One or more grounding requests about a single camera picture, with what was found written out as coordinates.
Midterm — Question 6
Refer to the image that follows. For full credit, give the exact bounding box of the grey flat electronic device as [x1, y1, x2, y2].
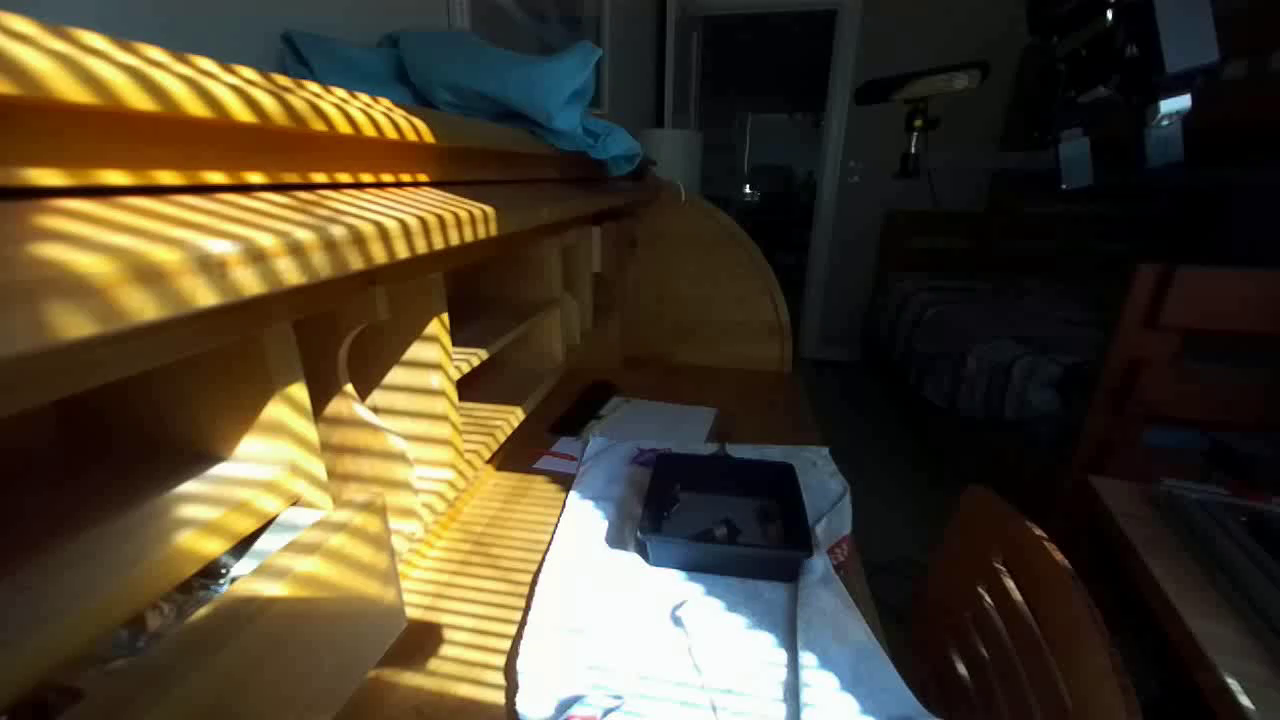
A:
[1156, 475, 1280, 630]

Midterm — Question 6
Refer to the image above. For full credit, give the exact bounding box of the small printed paper scrap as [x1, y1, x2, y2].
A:
[530, 437, 591, 482]

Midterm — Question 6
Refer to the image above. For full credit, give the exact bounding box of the orange wooden chair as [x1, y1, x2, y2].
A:
[1070, 260, 1280, 490]

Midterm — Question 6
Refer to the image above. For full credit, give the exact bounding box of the black desk lamp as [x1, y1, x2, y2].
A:
[852, 55, 990, 178]

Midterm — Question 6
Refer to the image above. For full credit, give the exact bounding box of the white towel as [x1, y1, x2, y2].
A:
[513, 437, 934, 720]

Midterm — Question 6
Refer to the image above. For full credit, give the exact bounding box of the white paper sheet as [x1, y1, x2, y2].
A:
[582, 390, 724, 456]

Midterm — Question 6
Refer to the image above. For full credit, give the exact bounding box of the blue cloth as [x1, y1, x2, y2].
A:
[279, 29, 650, 178]

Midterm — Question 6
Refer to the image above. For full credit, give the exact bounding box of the striped couch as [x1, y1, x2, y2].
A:
[871, 270, 1125, 431]

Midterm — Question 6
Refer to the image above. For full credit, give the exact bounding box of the wooden desk hutch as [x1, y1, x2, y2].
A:
[0, 4, 797, 720]

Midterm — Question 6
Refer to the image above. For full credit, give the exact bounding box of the black plastic tray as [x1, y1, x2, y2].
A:
[629, 448, 819, 584]

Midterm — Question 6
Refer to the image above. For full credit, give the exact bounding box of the wooden side table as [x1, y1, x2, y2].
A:
[1085, 471, 1280, 720]

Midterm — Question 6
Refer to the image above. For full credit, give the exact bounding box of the dark shelf unit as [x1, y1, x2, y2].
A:
[990, 0, 1280, 270]

